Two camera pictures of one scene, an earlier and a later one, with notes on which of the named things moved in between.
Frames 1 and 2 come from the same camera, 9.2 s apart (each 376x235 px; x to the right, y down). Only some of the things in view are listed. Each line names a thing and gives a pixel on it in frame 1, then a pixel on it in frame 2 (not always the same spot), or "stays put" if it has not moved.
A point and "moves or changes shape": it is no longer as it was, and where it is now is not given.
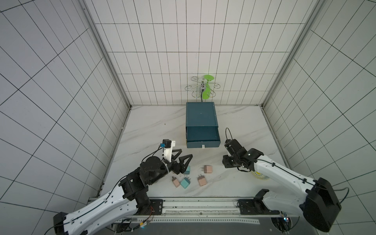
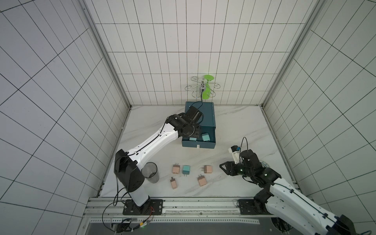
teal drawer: [202, 137] moves or changes shape
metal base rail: [219, 211] stays put
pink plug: [201, 180] stays put
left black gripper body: [173, 166] → [194, 131]
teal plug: [187, 171] stays put
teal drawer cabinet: [201, 127] stays put
